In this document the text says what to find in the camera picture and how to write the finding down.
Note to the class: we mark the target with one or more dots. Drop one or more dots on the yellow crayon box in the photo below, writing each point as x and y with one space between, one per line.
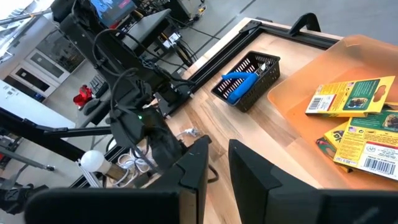
332 138
370 146
342 99

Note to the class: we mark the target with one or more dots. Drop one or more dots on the black stand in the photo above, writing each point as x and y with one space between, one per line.
18 193

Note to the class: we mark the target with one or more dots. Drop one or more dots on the white desk top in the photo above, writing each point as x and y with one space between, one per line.
31 107

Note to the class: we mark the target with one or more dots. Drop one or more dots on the computer monitor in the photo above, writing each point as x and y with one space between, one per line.
112 9

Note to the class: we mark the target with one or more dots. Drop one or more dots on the white power adapter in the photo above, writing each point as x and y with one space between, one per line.
172 39

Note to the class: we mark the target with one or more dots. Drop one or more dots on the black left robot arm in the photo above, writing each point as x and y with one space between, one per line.
124 130

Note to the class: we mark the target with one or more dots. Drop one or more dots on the white round lamp bulb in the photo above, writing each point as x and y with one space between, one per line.
93 161

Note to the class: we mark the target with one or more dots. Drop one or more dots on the black desk bar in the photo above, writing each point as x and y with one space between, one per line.
18 124

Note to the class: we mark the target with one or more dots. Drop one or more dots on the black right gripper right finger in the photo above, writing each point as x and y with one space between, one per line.
252 186

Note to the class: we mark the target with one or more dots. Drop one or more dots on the black keyboard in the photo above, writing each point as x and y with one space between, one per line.
99 85

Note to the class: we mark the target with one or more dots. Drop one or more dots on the orange translucent plastic bin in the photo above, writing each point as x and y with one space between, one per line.
298 93

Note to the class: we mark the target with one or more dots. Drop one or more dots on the red object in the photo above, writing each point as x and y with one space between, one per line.
83 96

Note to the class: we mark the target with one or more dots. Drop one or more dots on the brass round lamp base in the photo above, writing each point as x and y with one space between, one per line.
116 172

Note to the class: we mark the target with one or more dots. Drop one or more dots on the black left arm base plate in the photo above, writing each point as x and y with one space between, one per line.
174 102

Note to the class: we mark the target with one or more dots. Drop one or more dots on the white cabinet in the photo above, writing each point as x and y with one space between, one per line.
40 67

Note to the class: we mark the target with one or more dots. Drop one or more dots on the small black mesh basket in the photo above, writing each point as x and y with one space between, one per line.
248 104

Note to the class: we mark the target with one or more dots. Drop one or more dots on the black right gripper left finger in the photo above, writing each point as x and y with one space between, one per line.
192 174

